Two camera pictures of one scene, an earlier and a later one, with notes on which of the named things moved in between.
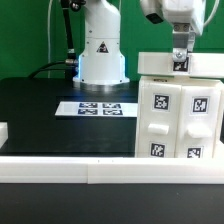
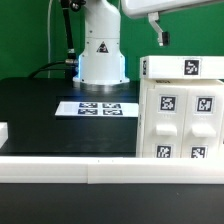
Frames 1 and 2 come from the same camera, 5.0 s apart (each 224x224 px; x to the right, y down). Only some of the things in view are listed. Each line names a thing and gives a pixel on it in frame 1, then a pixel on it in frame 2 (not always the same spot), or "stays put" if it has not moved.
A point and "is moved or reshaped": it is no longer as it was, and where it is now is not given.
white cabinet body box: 179,117 stays put
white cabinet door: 198,122 is moved or reshaped
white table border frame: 112,170 stays put
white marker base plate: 97,109 stays put
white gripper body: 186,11 -> 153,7
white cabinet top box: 197,65 is moved or reshaped
